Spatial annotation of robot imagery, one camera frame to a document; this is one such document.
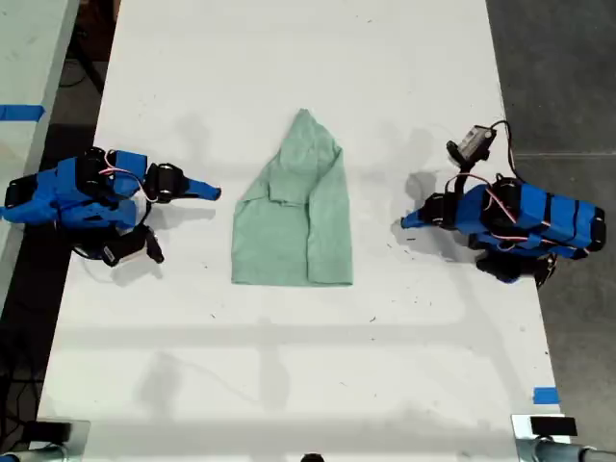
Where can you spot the black camera stalk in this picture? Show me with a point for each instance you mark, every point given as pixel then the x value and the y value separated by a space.
pixel 462 185

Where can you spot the silver grey camera box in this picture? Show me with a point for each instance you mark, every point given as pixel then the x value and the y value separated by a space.
pixel 474 139

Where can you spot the white side table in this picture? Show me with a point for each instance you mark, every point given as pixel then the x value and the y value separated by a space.
pixel 29 58

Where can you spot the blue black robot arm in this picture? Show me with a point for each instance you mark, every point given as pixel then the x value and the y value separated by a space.
pixel 553 216
pixel 48 192

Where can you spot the blue tape strip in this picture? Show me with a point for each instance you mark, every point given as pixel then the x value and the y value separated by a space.
pixel 21 112
pixel 546 395

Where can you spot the metal clamp plate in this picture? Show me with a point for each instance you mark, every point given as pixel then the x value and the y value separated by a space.
pixel 520 428

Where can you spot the black white camera box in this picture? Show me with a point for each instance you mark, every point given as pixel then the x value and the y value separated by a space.
pixel 120 250

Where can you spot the small black box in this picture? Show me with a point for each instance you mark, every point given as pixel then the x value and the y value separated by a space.
pixel 553 426
pixel 48 429

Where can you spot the round black object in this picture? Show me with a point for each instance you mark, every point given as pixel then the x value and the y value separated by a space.
pixel 312 458

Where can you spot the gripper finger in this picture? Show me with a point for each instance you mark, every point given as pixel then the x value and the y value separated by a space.
pixel 415 219
pixel 202 188

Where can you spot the grey metal pipe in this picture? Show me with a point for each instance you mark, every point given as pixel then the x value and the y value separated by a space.
pixel 38 454
pixel 558 452

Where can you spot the pale green T-shirt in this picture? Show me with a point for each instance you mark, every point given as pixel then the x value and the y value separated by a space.
pixel 289 231

